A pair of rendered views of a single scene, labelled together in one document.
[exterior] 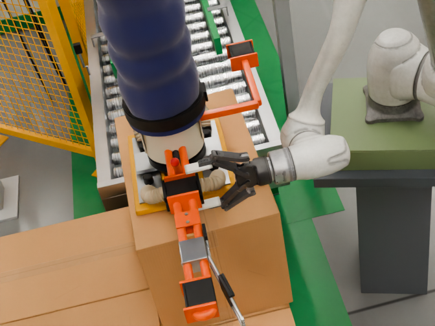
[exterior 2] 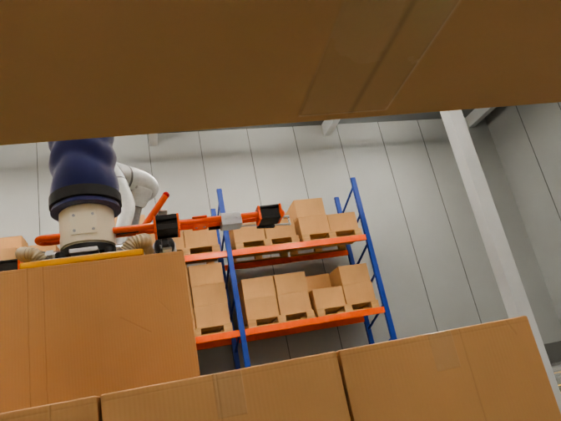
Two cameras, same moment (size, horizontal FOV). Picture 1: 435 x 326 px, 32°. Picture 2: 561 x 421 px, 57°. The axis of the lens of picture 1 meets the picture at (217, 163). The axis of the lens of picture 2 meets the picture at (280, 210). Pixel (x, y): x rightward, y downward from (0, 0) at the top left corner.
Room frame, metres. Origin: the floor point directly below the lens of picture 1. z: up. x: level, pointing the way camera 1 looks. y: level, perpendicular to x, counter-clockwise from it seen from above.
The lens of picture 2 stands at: (1.42, 1.77, 0.49)
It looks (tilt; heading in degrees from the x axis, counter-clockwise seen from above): 19 degrees up; 256
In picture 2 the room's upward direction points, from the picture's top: 11 degrees counter-clockwise
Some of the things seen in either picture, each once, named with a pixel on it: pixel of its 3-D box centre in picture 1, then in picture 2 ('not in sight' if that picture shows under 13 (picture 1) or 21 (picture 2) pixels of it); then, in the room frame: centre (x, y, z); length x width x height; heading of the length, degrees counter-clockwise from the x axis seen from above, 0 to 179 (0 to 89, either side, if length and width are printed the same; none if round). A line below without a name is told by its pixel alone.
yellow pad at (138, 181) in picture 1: (147, 166); (85, 258); (1.66, 0.20, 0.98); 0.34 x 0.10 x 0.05; 1
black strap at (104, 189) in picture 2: (164, 100); (86, 203); (1.66, 0.10, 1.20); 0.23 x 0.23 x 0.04
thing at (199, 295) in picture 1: (199, 299); (268, 214); (1.06, 0.10, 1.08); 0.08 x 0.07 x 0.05; 1
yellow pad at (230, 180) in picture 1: (210, 152); not in sight; (1.66, 0.01, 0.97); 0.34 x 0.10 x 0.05; 1
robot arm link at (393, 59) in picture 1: (395, 64); not in sight; (1.84, -0.60, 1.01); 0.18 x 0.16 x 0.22; 47
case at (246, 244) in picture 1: (200, 206); (88, 342); (1.68, 0.08, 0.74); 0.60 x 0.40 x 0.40; 3
